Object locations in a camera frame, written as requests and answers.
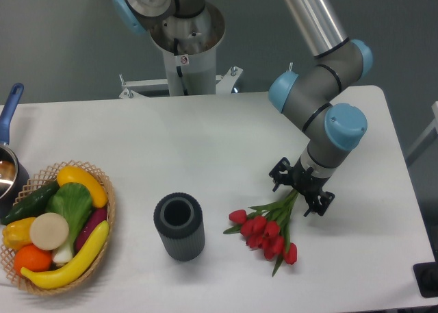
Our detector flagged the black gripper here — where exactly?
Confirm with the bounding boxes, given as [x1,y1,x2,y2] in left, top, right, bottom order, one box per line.
[269,157,335,217]

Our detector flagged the red tulip bouquet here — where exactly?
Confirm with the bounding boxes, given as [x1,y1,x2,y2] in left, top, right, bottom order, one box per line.
[223,190,298,276]

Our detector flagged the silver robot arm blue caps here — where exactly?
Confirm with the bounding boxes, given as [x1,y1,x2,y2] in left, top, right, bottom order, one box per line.
[112,0,373,215]

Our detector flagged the dark grey ribbed vase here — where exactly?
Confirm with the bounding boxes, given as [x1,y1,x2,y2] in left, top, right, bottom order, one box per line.
[153,192,205,262]

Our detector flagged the black device table corner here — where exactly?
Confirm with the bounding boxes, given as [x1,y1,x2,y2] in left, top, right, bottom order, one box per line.
[413,262,437,298]

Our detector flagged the purple sweet potato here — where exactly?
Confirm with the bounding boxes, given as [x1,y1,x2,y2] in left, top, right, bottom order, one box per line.
[75,207,107,253]

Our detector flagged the green leafy bok choy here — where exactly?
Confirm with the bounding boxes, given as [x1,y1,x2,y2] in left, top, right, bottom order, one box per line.
[45,183,92,266]

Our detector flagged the yellow squash upper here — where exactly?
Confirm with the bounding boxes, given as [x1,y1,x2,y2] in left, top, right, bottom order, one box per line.
[56,165,107,208]

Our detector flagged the woven wicker basket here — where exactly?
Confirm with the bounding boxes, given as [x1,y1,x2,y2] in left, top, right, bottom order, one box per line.
[1,161,115,296]

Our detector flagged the beige round disc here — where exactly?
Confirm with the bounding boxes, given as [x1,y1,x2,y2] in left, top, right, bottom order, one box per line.
[29,212,69,251]

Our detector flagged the green cucumber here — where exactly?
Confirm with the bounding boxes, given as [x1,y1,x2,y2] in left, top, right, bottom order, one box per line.
[1,181,60,225]

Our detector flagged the yellow banana squash lower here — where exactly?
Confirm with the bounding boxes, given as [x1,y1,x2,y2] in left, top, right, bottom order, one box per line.
[21,221,110,290]

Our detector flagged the orange fruit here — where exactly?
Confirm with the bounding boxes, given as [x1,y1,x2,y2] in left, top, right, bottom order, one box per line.
[14,245,52,275]

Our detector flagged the yellow bell pepper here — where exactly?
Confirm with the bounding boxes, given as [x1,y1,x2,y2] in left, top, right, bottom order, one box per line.
[2,217,36,251]

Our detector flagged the white frame right edge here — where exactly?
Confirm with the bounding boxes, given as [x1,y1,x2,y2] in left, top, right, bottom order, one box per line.
[405,102,437,168]

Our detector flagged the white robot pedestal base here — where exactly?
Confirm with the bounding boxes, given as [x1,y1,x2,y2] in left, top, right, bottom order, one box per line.
[118,44,244,99]

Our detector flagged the black cable on pedestal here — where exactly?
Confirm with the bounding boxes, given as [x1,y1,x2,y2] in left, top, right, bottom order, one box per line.
[172,38,189,97]

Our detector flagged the blue handled saucepan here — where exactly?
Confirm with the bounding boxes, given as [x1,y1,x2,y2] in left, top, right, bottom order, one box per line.
[1,83,29,218]

